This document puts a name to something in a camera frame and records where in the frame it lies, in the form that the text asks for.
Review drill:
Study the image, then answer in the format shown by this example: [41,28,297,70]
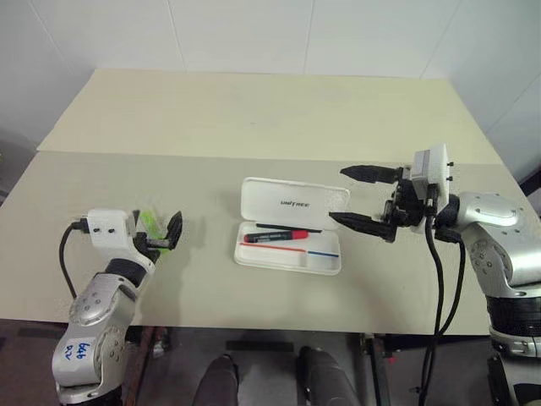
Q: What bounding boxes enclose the white open pencil case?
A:
[232,176,351,277]

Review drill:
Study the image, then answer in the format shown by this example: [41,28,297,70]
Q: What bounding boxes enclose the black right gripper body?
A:
[381,166,425,234]

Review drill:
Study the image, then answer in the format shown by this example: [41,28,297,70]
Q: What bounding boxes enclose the red marker with black cap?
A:
[243,229,310,244]

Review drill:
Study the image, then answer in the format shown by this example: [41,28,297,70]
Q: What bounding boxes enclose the short black right arm cable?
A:
[434,227,468,339]

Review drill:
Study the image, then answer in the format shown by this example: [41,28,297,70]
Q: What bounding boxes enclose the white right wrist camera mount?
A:
[407,142,452,234]

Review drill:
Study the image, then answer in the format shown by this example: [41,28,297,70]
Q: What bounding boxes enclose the grey metal table frame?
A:
[352,332,401,406]

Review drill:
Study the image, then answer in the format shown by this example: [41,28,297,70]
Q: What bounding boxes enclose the thin black pen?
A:
[254,222,324,234]

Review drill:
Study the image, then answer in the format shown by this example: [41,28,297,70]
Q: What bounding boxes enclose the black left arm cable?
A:
[58,217,90,299]

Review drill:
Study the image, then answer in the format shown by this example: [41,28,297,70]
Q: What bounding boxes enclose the rusty metal table leg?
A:
[122,326,158,406]

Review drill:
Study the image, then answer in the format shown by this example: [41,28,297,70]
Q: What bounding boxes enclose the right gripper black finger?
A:
[328,211,399,245]
[339,164,402,186]

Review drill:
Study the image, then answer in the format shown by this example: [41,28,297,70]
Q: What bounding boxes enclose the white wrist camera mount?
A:
[407,142,452,234]
[78,207,137,255]

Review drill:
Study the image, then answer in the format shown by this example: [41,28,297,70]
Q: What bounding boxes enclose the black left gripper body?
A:
[133,233,171,255]

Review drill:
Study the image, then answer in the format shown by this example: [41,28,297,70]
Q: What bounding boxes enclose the dark rounded shape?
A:
[297,345,361,406]
[204,354,240,406]

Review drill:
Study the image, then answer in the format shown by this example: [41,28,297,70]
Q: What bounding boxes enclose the long black right arm cable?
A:
[416,189,445,406]

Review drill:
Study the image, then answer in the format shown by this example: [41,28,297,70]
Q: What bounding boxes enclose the green marker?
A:
[140,206,167,258]

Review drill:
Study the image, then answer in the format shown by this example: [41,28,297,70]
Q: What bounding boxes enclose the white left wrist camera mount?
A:
[78,207,137,255]

